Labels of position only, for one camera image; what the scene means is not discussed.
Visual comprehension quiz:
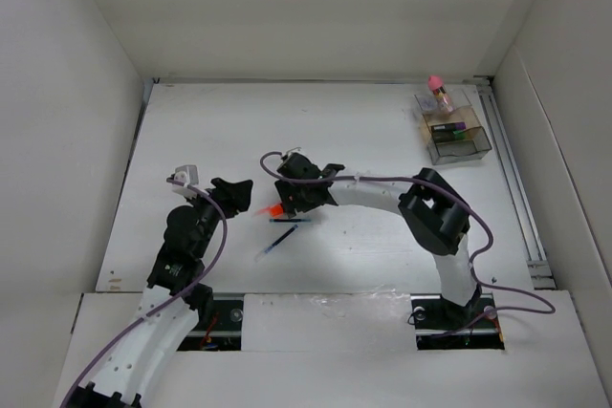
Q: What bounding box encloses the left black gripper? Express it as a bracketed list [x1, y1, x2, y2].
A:
[185, 178, 251, 258]

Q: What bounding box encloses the orange highlighter marker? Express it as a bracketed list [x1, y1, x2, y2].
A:
[268, 204, 285, 219]

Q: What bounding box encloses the blue pen refill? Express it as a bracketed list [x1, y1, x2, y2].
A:
[269, 218, 313, 225]
[254, 225, 298, 262]

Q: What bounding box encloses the green highlighter marker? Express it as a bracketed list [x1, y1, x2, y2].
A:
[431, 131, 466, 143]

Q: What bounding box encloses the purple highlighter marker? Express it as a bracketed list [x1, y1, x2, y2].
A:
[430, 122, 467, 133]

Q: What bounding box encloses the pink cap lead tube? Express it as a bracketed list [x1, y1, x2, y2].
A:
[427, 75, 455, 114]

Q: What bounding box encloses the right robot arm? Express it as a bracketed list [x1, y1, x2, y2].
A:
[271, 151, 481, 326]

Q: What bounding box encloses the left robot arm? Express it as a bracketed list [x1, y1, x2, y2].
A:
[60, 171, 253, 407]

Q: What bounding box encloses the grey plastic tray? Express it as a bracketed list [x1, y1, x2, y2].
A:
[426, 129, 492, 165]

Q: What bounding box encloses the clear plastic tray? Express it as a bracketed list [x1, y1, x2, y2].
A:
[412, 88, 471, 117]

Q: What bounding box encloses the amber plastic tray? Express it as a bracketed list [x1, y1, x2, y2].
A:
[418, 106, 484, 144]

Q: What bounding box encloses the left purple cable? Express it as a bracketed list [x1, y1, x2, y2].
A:
[56, 177, 229, 408]

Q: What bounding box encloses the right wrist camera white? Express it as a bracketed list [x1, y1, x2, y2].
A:
[281, 147, 302, 161]

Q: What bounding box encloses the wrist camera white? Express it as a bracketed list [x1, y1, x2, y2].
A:
[167, 164, 199, 199]
[281, 147, 302, 161]

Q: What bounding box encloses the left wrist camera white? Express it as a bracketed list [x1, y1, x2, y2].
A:
[167, 164, 199, 199]

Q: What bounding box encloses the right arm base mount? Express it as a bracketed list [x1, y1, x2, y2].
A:
[406, 293, 505, 351]

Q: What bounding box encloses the aluminium rail frame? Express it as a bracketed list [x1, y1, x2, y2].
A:
[142, 74, 558, 290]

